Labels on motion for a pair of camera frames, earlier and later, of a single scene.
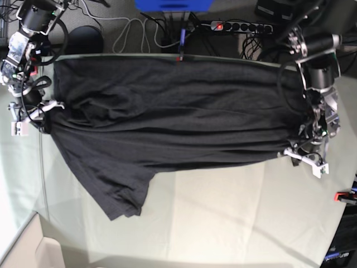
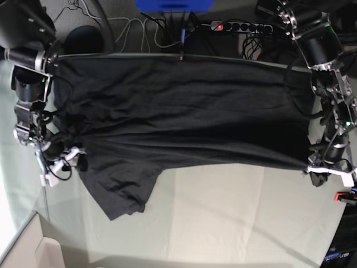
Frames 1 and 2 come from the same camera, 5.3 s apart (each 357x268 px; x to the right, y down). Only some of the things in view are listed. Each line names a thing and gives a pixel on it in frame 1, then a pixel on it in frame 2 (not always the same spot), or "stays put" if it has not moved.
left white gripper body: [20, 127] to [50, 177]
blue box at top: [174, 5] stays put
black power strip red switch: [242, 27] stays put
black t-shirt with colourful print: [121, 119] stays put
